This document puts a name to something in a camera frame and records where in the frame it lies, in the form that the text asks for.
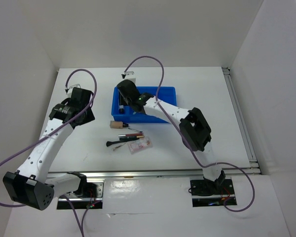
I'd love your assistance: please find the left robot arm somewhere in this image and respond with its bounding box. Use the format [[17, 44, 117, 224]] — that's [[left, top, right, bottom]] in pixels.
[[3, 87, 95, 210]]

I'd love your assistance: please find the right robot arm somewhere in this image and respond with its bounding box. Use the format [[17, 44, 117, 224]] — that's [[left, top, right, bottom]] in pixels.
[[116, 79, 225, 194]]

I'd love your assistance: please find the black makeup brush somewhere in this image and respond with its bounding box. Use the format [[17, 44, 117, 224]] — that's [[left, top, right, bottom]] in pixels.
[[106, 137, 139, 147]]

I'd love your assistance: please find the clear tube black cap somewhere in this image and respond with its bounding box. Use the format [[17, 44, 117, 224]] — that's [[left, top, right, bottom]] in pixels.
[[118, 105, 125, 115]]

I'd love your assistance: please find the blue compartment tray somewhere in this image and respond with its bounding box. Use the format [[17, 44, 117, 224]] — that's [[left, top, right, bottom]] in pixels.
[[111, 86, 178, 124]]

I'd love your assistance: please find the clear packet with print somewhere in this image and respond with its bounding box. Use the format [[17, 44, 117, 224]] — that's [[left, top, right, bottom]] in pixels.
[[128, 137, 152, 155]]

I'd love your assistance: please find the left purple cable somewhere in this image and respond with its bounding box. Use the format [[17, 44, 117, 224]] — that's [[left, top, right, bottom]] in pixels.
[[0, 69, 98, 231]]

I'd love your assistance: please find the purple cable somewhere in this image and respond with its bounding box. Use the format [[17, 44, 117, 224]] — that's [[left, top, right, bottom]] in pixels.
[[0, 69, 98, 231], [124, 56, 256, 212]]

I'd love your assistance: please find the aluminium rail front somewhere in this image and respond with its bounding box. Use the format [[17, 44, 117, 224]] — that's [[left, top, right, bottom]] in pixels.
[[47, 167, 261, 179]]

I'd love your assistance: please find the aluminium rail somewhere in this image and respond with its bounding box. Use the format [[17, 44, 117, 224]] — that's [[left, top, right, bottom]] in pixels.
[[47, 167, 261, 179], [222, 67, 261, 174]]

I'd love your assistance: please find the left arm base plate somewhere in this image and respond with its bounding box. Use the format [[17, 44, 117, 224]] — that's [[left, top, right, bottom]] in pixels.
[[64, 180, 105, 210]]

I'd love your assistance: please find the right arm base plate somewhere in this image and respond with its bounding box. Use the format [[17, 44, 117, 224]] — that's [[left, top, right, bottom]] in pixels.
[[188, 179, 237, 207]]

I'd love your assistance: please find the aluminium rail right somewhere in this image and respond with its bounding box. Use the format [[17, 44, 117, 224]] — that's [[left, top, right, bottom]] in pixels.
[[222, 67, 261, 174]]

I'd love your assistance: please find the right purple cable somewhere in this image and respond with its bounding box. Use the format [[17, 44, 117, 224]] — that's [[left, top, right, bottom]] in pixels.
[[124, 56, 256, 212]]

